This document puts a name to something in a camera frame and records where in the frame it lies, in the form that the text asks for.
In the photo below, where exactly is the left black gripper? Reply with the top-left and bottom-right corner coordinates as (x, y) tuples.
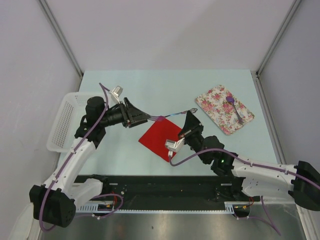
(99, 97), (151, 129)

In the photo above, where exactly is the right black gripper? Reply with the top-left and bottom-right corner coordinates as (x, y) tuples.
(177, 110), (208, 164)

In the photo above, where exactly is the iridescent fork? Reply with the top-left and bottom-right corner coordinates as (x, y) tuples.
(148, 108), (198, 122)

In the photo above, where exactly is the red paper napkin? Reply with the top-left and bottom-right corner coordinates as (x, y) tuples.
(138, 118), (182, 162)

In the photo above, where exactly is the iridescent spoon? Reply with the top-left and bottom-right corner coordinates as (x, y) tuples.
(226, 96), (244, 125)

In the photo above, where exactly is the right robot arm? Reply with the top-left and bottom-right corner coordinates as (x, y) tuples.
(178, 110), (320, 212)

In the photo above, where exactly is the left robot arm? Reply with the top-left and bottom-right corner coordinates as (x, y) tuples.
(29, 96), (150, 232)

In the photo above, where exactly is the floral tray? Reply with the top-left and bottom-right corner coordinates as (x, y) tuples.
(195, 84), (255, 136)

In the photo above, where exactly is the white plastic basket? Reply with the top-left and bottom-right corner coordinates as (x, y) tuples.
(46, 92), (105, 153)

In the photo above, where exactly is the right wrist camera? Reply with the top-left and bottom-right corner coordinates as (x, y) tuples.
(165, 137), (185, 157)

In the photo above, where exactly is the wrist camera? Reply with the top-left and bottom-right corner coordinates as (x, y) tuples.
(165, 137), (185, 157)
(109, 85), (123, 104)

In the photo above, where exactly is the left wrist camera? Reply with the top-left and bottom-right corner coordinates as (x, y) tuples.
(109, 85), (123, 104)

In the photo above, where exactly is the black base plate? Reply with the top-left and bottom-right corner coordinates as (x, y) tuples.
(75, 174), (250, 212)

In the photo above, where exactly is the white cable duct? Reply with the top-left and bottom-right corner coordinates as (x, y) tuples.
(74, 201), (251, 215)

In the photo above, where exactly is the right aluminium frame post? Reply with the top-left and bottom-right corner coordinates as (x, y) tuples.
(255, 0), (303, 78)

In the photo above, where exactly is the aluminium frame post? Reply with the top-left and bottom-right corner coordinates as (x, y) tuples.
(36, 0), (84, 79)
(255, 0), (303, 78)

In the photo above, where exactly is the left aluminium frame post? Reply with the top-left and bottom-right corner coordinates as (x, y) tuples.
(36, 0), (84, 79)

